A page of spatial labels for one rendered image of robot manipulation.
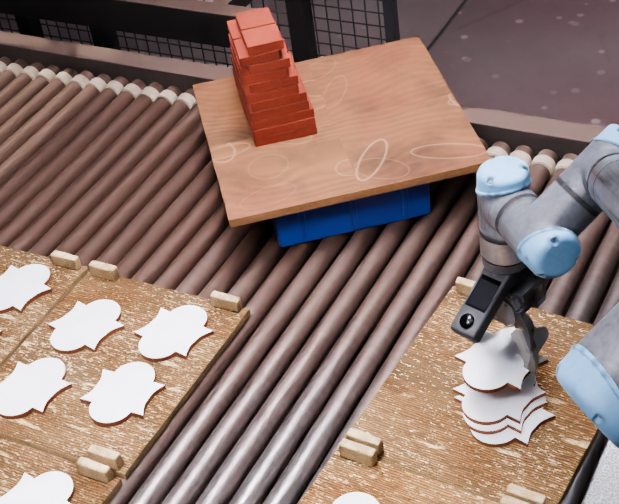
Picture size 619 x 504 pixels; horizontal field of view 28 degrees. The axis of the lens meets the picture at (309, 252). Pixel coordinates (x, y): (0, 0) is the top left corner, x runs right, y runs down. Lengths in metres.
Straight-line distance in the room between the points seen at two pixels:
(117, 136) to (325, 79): 0.51
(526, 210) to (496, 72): 2.89
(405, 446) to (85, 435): 0.53
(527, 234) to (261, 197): 0.75
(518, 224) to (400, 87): 0.92
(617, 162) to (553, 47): 3.11
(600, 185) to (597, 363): 0.35
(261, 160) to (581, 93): 2.21
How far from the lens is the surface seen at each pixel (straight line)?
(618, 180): 1.60
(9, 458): 2.11
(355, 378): 2.11
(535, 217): 1.71
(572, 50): 4.72
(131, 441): 2.07
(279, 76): 2.40
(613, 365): 1.34
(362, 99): 2.56
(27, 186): 2.73
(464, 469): 1.94
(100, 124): 2.88
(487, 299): 1.86
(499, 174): 1.76
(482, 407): 1.99
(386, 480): 1.93
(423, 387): 2.06
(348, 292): 2.27
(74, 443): 2.10
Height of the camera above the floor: 2.40
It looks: 39 degrees down
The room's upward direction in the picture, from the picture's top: 9 degrees counter-clockwise
